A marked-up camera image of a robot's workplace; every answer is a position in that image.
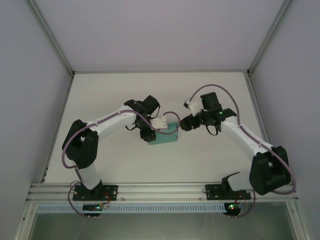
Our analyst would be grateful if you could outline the teal paper box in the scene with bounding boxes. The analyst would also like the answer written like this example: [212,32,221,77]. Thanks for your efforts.
[147,121,180,147]

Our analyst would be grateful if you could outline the left circuit board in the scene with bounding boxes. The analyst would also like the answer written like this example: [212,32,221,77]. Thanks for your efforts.
[82,204,104,212]

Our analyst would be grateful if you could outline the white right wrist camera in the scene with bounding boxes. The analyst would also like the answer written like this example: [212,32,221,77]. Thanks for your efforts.
[183,97,202,117]

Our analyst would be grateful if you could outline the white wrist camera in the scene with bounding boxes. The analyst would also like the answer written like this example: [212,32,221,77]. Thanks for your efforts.
[150,113,169,131]
[183,97,202,117]

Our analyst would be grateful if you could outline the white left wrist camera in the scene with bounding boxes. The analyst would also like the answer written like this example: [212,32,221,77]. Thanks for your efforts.
[150,113,169,131]

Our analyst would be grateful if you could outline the aluminium table side rail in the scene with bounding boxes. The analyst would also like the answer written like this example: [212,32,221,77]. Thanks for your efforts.
[244,71,284,181]
[39,74,75,184]

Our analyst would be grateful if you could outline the aluminium mounting rail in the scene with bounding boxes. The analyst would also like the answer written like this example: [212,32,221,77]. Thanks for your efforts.
[26,180,300,202]

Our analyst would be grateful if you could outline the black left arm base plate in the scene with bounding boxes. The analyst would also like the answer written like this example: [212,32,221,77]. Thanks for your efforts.
[72,184,119,202]

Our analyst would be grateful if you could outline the red left wire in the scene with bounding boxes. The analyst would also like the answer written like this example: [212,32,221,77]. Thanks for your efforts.
[100,191,112,208]

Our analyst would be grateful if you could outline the red wire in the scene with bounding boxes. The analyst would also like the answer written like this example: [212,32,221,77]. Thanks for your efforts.
[235,192,247,205]
[100,191,112,208]

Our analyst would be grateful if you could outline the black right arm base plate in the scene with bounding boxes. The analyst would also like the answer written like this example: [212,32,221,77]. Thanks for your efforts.
[204,183,252,201]

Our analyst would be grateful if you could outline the slotted grey cable duct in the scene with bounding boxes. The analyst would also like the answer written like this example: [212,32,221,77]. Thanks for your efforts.
[36,202,226,214]

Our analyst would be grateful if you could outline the red right wire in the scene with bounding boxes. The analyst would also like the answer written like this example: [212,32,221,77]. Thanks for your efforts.
[235,192,247,205]

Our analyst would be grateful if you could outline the aluminium frame post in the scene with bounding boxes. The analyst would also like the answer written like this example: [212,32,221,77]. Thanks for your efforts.
[246,0,294,76]
[24,0,76,76]

